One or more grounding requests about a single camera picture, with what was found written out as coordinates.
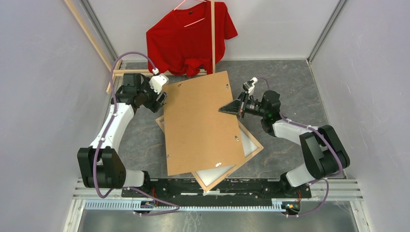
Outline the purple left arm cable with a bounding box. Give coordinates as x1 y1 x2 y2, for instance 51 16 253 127
92 51 181 217

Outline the right aluminium corner post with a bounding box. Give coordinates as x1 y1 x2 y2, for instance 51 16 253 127
306 0 349 66

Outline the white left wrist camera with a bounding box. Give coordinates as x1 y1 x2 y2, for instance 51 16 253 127
149 73 169 94

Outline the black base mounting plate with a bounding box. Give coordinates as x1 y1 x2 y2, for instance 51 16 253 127
140 178 312 199

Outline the wooden clothes rack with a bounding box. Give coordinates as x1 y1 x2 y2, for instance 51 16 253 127
64 0 216 94

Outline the brown cardboard backing board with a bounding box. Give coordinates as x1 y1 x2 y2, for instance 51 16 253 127
163 71 245 176

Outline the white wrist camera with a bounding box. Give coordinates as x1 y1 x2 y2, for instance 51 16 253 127
242 77 258 96
149 73 169 94

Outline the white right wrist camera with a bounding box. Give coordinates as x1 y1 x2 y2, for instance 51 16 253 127
242 77 258 96

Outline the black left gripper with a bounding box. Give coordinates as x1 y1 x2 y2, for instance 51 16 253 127
138 78 168 114

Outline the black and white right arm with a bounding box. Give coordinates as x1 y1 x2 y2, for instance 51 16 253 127
219 90 350 197

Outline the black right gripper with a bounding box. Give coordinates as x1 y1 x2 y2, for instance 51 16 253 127
219 91 267 118

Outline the aluminium rail frame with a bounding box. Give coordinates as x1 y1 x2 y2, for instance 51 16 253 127
63 179 372 232

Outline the light wooden picture frame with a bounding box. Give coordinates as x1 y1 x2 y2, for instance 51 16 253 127
156 113 264 192

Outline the red t-shirt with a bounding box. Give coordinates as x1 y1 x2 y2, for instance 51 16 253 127
146 1 238 77

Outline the pink clothes hanger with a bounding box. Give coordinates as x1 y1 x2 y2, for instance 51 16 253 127
171 0 208 28

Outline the aluminium corner post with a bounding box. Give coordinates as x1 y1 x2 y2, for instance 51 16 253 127
306 0 349 66
79 0 117 61

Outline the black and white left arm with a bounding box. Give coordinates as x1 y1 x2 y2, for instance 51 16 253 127
77 73 169 198

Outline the printed photo with white border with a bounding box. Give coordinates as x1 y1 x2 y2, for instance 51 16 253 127
192 123 264 192

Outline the left aluminium corner post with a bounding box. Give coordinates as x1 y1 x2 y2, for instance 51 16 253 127
79 0 117 61

